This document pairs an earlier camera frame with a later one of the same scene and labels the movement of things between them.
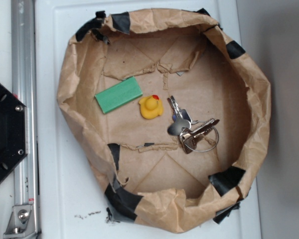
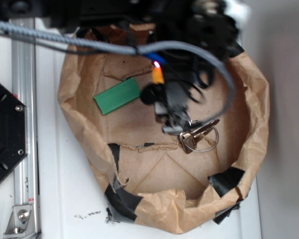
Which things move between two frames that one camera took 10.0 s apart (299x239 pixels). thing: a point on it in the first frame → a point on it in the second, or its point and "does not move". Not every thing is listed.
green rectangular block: [118, 95] does not move
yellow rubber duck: [151, 106] → [157, 75]
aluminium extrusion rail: [24, 80] does not move
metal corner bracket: [21, 222] does not move
